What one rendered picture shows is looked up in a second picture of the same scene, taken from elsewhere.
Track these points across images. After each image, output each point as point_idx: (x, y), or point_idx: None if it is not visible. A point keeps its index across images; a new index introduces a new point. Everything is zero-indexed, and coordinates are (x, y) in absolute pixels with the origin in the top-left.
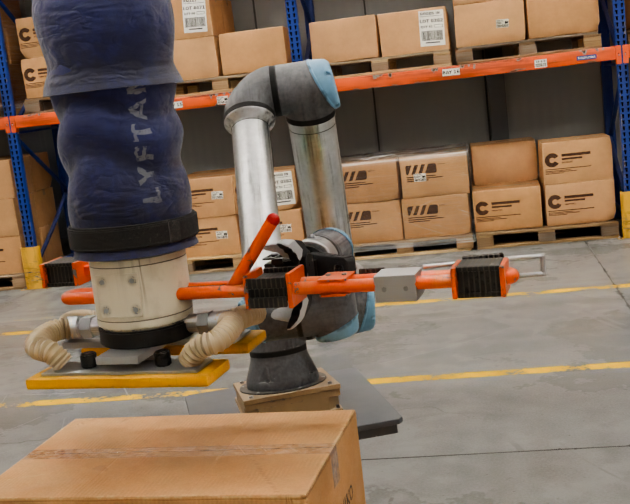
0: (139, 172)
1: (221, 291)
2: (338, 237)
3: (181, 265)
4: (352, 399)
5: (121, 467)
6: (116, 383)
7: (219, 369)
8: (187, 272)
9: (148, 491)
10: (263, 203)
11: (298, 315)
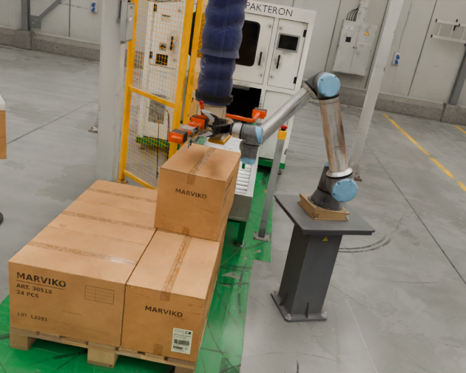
0: (200, 77)
1: None
2: (250, 129)
3: (207, 108)
4: (328, 223)
5: (195, 154)
6: None
7: None
8: (211, 112)
9: (176, 155)
10: (274, 114)
11: (202, 134)
